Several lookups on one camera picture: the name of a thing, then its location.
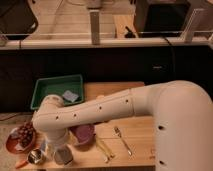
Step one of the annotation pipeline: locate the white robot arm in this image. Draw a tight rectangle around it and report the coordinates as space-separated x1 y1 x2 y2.
33 80 213 171

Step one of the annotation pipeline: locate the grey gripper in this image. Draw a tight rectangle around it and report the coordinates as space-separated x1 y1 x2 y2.
53 145 73 165

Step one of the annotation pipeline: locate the silver fork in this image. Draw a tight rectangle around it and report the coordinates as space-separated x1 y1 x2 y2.
114 126 133 156

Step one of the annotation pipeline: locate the yellow utensil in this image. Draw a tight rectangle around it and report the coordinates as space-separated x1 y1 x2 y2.
95 136 115 163

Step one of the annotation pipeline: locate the dark grapes bunch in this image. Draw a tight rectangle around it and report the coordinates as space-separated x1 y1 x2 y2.
18 122 34 148

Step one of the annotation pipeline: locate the orange carrot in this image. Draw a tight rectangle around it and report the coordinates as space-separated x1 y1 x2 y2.
15 160 28 169

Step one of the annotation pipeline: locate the black monitor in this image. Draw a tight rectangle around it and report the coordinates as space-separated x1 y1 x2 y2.
0 0 38 34

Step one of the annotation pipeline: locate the green plastic bin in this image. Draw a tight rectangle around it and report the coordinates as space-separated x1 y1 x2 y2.
30 74 84 110

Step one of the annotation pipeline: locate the wooden cutting board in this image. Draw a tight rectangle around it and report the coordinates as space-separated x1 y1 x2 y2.
20 81 158 171

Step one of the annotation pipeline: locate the purple bowl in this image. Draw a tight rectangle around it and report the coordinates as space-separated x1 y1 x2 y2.
69 124 95 146

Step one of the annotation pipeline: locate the small metal cup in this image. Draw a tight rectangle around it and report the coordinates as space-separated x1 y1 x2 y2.
27 149 46 165

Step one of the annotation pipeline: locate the grey vertical post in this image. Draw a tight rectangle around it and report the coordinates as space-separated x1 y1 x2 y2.
90 10 100 45

